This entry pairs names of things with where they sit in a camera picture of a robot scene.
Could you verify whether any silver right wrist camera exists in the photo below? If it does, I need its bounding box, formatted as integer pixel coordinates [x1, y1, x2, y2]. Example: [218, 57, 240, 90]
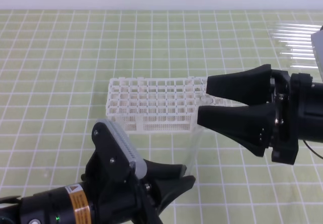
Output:
[311, 27, 323, 78]

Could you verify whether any black right camera cable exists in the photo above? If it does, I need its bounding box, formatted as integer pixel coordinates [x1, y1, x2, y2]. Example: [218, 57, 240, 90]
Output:
[302, 139, 323, 159]

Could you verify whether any green checkered tablecloth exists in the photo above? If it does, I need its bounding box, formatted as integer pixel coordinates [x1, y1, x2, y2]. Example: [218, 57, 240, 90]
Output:
[1, 10, 322, 223]

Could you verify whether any clear test tube fourth row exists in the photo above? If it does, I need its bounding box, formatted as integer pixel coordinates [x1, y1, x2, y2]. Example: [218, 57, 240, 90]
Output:
[287, 45, 313, 54]

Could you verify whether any white plastic test tube rack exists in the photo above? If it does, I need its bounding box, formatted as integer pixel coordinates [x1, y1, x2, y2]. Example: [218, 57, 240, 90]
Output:
[106, 77, 227, 134]

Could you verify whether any clear test tube fifth row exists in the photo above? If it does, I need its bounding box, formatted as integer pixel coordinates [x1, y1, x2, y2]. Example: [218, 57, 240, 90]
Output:
[280, 52, 315, 61]

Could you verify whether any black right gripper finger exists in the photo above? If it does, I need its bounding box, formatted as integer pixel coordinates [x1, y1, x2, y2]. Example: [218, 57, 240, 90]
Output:
[197, 103, 276, 157]
[206, 65, 272, 105]

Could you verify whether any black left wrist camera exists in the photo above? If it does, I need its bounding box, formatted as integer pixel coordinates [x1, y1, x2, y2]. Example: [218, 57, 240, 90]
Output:
[97, 119, 147, 179]

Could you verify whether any clear test tube bottom row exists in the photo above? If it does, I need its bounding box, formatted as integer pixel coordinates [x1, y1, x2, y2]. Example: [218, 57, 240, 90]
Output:
[289, 63, 318, 70]

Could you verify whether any clear test tube second row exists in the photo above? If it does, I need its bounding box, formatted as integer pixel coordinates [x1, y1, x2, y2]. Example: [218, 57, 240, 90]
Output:
[271, 32, 311, 40]

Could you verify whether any clear test tube third row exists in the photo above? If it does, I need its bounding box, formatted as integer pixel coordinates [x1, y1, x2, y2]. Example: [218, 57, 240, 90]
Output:
[278, 40, 312, 47]

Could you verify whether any clear test tube top row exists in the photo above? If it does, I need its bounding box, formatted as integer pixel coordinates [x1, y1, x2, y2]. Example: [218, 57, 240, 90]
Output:
[272, 23, 322, 32]

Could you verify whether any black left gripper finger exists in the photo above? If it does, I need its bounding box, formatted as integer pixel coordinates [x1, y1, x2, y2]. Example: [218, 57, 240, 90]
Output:
[143, 159, 186, 184]
[151, 176, 196, 214]

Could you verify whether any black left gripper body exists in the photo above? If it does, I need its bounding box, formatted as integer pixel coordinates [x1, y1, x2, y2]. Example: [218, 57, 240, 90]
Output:
[81, 123, 161, 223]

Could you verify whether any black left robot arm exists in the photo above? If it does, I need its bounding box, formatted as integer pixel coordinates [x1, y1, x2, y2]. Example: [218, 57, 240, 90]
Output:
[1, 120, 195, 223]

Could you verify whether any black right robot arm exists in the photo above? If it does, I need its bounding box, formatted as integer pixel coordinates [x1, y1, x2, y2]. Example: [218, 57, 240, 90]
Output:
[196, 65, 322, 165]

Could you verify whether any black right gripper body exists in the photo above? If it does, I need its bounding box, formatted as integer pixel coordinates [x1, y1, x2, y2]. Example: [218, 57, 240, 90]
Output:
[271, 70, 314, 165]

